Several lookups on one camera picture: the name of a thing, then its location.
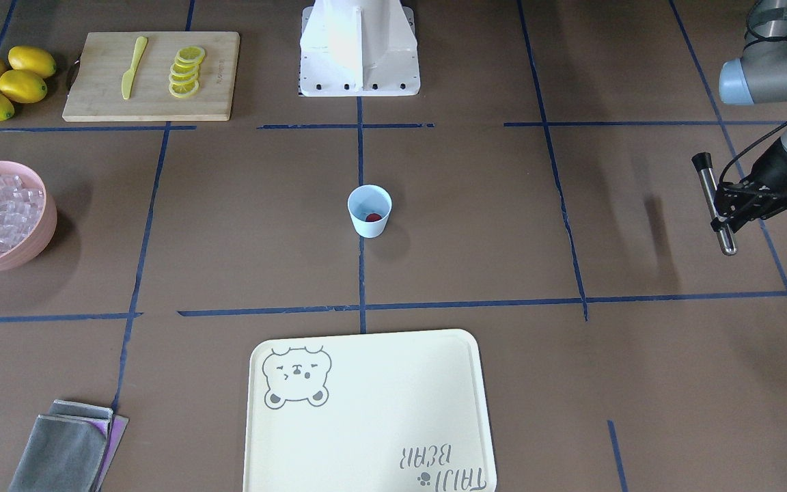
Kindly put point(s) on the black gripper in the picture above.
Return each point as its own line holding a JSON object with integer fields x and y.
{"x": 771, "y": 171}

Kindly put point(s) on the steel muddler black tip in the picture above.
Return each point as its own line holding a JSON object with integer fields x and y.
{"x": 702, "y": 163}

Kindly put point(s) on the light blue plastic cup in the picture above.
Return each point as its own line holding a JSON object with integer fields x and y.
{"x": 365, "y": 200}

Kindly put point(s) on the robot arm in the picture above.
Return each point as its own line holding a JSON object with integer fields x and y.
{"x": 759, "y": 75}

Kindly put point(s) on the pink bowl of ice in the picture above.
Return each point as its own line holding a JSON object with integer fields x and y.
{"x": 28, "y": 215}

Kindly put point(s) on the cream bear serving tray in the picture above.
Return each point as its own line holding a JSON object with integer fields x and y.
{"x": 402, "y": 411}

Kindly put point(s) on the lemon slice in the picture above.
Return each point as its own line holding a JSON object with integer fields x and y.
{"x": 183, "y": 79}
{"x": 184, "y": 90}
{"x": 190, "y": 55}
{"x": 184, "y": 71}

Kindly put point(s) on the lemon slice top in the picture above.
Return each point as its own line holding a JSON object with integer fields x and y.
{"x": 190, "y": 55}

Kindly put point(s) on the lemon slice bottom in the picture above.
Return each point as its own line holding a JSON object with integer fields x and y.
{"x": 184, "y": 90}

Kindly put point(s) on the yellow plastic knife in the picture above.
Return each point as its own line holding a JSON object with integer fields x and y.
{"x": 128, "y": 76}

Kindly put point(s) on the wooden cutting board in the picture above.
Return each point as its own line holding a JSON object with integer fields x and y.
{"x": 96, "y": 95}

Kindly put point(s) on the grey folded cloth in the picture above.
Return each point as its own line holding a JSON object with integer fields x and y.
{"x": 70, "y": 448}

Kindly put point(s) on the yellow lemon middle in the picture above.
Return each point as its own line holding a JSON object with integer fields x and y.
{"x": 23, "y": 86}

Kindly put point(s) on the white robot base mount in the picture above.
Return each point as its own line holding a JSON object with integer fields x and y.
{"x": 358, "y": 49}

